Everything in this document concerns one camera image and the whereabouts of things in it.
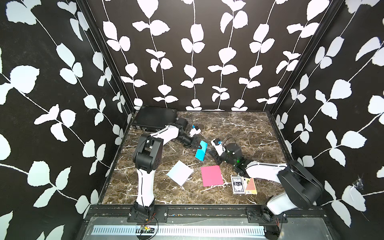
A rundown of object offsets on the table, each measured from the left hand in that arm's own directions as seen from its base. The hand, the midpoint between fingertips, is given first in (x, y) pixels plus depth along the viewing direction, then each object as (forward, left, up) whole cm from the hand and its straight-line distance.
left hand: (201, 145), depth 91 cm
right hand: (-4, -5, +2) cm, 6 cm away
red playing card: (-23, -26, -6) cm, 35 cm away
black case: (+35, +36, -12) cm, 52 cm away
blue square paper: (-4, 0, -2) cm, 5 cm away
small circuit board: (-41, +29, -8) cm, 51 cm away
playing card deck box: (-23, -19, -6) cm, 31 cm away
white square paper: (-14, +13, -8) cm, 21 cm away
